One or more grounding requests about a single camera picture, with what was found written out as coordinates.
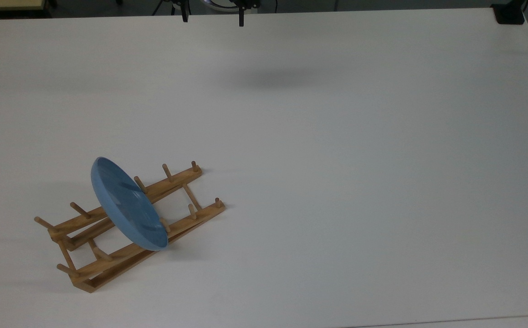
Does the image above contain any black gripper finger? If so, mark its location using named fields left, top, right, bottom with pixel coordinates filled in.
left=230, top=0, right=261, bottom=27
left=172, top=0, right=190, bottom=23

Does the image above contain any light wooden side table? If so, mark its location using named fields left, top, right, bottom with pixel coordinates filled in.
left=0, top=0, right=58, bottom=13

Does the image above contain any wooden plate rack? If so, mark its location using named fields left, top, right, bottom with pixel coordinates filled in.
left=34, top=160, right=227, bottom=293

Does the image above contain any blue round plate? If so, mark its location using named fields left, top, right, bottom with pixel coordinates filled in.
left=91, top=157, right=169, bottom=251

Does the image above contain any black corner clamp mount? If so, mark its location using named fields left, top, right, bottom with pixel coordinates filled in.
left=490, top=0, right=528, bottom=25

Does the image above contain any black tripod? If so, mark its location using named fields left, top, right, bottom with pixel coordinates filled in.
left=151, top=0, right=179, bottom=17

